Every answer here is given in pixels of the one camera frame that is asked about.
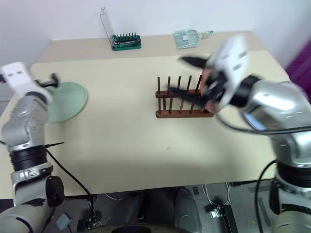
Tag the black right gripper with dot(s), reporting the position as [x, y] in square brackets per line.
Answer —
[215, 91]

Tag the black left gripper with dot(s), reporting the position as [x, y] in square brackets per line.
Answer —
[45, 83]

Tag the pink plate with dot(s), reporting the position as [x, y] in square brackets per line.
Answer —
[208, 75]

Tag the green plate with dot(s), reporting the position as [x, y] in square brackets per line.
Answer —
[68, 104]

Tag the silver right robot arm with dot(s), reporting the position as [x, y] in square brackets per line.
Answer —
[274, 106]

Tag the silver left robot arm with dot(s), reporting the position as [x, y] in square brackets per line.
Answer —
[23, 126]

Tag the wooden dish rack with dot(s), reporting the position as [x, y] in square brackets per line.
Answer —
[182, 114]

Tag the clear plastic bag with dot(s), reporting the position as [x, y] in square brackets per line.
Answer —
[185, 40]

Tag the green screwdriver bit case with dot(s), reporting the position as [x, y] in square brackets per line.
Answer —
[126, 45]

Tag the purple fabric object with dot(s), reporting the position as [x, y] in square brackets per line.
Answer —
[301, 63]

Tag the grey rounded shape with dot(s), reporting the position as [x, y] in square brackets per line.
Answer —
[187, 211]

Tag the grey square pad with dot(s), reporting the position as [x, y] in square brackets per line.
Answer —
[63, 221]

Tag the dark rounded shape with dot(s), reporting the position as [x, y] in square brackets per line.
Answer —
[128, 208]

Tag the black power strip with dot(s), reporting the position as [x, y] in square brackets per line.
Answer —
[229, 218]

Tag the small black box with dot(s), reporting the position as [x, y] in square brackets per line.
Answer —
[88, 222]

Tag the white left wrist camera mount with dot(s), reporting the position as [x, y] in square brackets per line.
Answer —
[15, 72]

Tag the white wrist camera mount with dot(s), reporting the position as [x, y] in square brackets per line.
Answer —
[232, 61]
[15, 72]

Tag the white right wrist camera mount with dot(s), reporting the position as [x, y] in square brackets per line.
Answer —
[232, 61]

